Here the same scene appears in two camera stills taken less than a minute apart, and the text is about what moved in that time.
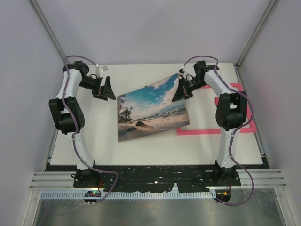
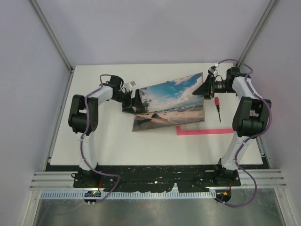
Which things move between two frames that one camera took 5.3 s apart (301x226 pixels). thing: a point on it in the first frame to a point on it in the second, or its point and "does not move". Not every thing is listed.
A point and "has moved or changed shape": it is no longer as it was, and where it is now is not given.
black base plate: x=144 y=178 does not move
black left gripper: x=106 y=90 to x=128 y=108
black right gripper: x=183 y=92 to x=207 y=88
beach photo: x=150 y=109 has moved or changed shape
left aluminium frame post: x=48 y=28 does not move
